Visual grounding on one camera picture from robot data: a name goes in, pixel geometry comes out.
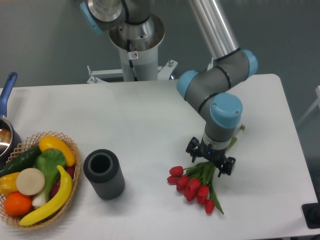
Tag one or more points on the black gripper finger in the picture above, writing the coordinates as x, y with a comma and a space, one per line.
226, 166
193, 149

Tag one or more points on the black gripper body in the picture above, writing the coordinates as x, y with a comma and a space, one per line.
216, 156

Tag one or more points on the red tulip bouquet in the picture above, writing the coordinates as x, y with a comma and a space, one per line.
196, 183

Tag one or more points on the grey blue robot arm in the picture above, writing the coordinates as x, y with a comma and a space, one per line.
208, 91

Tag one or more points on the dark grey ribbed vase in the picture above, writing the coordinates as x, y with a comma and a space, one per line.
102, 168

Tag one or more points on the black device at edge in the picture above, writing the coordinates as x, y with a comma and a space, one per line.
311, 212

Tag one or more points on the dark red fruit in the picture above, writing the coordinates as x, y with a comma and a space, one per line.
56, 187

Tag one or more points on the yellow squash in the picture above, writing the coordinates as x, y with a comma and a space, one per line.
52, 142

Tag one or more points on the green bok choy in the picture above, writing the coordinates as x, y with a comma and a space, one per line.
47, 163

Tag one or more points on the woven wicker basket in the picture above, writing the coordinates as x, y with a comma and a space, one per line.
26, 144

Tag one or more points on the green cucumber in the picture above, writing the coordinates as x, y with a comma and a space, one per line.
23, 161

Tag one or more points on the beige round disc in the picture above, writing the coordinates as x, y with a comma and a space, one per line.
30, 181

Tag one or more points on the yellow banana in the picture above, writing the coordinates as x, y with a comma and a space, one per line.
53, 205

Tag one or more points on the orange fruit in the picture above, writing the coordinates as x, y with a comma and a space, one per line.
17, 204

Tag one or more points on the yellow bell pepper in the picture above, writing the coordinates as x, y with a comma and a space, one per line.
8, 183

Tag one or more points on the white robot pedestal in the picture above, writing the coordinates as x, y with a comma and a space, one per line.
138, 51

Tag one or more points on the white frame at right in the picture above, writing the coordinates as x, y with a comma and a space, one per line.
311, 111

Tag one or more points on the blue handled saucepan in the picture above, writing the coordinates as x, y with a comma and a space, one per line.
9, 138

